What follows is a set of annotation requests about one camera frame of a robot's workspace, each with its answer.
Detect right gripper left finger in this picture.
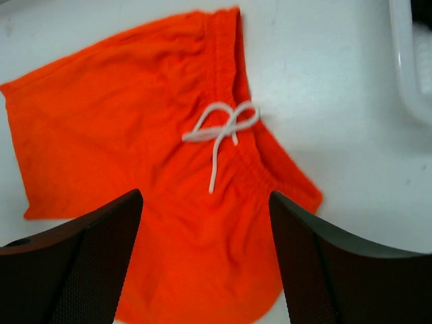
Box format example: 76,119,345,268
1,189,144,323

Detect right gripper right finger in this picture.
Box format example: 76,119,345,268
269,191,431,323

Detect orange shorts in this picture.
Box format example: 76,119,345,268
1,7,323,323

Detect white plastic basket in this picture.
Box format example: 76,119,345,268
389,1,431,126

